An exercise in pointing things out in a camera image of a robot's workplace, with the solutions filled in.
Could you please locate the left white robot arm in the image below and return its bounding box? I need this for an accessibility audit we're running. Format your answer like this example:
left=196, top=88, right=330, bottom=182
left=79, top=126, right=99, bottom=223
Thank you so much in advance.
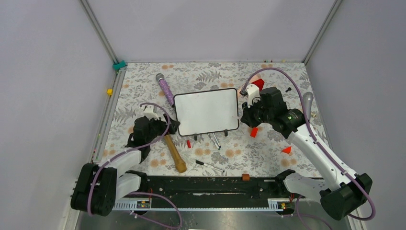
left=70, top=115, right=180, bottom=216

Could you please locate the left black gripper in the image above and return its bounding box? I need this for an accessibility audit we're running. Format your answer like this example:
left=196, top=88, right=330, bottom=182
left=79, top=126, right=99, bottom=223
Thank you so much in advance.
left=146, top=113, right=179, bottom=143

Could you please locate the teal corner clip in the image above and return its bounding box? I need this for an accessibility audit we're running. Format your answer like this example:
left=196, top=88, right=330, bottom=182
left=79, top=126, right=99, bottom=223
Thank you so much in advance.
left=113, top=60, right=127, bottom=71

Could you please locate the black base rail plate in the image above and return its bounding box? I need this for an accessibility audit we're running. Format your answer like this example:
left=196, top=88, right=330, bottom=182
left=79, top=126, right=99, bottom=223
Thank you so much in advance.
left=117, top=171, right=307, bottom=209

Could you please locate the purple glitter microphone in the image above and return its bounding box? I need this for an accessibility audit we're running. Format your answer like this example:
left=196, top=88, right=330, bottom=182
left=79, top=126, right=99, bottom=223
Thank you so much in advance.
left=156, top=73, right=175, bottom=108

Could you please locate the small red cube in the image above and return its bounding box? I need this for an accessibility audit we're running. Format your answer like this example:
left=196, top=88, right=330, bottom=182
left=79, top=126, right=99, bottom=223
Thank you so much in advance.
left=250, top=127, right=259, bottom=138

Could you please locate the red triangular block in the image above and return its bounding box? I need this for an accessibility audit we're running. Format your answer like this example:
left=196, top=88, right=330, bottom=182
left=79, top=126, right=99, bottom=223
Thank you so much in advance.
left=282, top=146, right=292, bottom=154

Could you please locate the white whiteboard black frame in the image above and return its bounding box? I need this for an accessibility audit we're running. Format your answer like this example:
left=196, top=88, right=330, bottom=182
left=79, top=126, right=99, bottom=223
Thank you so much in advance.
left=174, top=88, right=239, bottom=137

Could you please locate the black capped marker front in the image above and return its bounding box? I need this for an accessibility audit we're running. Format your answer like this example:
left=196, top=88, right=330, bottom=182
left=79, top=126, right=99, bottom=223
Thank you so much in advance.
left=195, top=160, right=225, bottom=173

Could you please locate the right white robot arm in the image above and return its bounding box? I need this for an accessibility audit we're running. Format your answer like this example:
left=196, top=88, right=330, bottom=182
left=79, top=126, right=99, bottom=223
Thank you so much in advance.
left=241, top=84, right=372, bottom=220

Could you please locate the pink toy microphone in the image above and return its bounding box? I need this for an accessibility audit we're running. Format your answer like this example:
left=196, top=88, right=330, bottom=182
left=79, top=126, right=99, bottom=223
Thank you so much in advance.
left=237, top=73, right=262, bottom=97

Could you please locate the red square block with hole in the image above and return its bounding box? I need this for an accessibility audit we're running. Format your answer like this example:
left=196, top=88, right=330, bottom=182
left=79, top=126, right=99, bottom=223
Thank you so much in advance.
left=252, top=79, right=265, bottom=91

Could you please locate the silver grey microphone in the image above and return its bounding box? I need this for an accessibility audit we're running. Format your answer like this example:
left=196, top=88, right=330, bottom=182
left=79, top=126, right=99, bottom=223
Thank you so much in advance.
left=303, top=92, right=314, bottom=122

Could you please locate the small brown wooden cube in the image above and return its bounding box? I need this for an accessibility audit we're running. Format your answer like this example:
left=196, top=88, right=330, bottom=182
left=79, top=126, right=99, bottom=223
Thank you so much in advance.
left=241, top=173, right=250, bottom=182

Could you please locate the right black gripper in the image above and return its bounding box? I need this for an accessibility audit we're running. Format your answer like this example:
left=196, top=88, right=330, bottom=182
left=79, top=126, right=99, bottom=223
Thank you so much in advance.
left=241, top=97, right=273, bottom=128

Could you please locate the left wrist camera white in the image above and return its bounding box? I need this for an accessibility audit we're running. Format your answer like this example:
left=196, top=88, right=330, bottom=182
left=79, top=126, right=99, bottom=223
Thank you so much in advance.
left=144, top=105, right=161, bottom=121

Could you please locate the black capped marker by board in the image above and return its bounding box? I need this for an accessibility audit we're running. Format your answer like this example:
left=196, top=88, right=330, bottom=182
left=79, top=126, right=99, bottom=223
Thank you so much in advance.
left=212, top=133, right=221, bottom=150

